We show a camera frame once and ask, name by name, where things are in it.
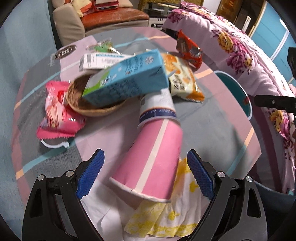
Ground green yogurt cup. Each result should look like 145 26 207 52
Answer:
41 138 70 149

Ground pink nabati wafer wrapper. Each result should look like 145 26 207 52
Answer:
37 81 86 140

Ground pink paper cup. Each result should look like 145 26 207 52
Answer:
109 118 183 203

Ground cake snack bag orange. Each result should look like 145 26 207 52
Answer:
161 53 205 102

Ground orange red snack wrapper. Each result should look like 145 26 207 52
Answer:
176 30 203 69

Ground woven brown bowl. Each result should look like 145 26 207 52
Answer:
66 74 126 118

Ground white paper cup blue band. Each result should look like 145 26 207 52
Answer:
138 88 180 128

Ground blue milk carton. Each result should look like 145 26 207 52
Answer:
83 49 169 107

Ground white medicine box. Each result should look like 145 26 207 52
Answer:
79 52 133 71

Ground green candy clear wrapper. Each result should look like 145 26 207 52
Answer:
86 38 121 55

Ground teal trash bin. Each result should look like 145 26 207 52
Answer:
214 70 253 120

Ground plaid tablecloth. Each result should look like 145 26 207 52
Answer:
10 26 262 241

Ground floral pink bed blanket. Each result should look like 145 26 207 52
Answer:
163 1 295 194

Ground wooden door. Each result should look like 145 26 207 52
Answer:
216 0 243 19

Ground black tv stand shelf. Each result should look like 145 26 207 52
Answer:
143 2 180 30

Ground beige armchair orange cushion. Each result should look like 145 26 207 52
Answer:
51 1 149 46

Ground beige pillow on armchair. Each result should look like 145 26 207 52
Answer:
118 0 133 8

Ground cream cushion on armchair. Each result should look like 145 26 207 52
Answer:
71 0 92 18

